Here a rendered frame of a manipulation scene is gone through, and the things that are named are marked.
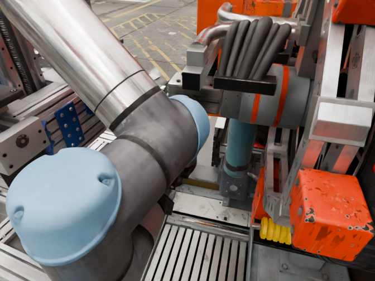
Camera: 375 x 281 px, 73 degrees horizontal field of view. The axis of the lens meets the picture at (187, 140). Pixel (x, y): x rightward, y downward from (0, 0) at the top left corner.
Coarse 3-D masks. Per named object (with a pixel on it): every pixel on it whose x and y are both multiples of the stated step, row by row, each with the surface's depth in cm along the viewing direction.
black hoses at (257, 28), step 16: (240, 32) 37; (256, 32) 36; (272, 32) 36; (288, 32) 35; (224, 48) 37; (240, 48) 37; (256, 48) 35; (272, 48) 35; (224, 64) 37; (240, 64) 36; (256, 64) 36; (224, 80) 37; (240, 80) 36; (256, 80) 36; (272, 80) 36
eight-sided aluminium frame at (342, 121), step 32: (288, 64) 76; (320, 64) 34; (352, 64) 34; (320, 96) 31; (352, 96) 33; (320, 128) 32; (352, 128) 31; (352, 160) 33; (288, 192) 40; (288, 224) 44
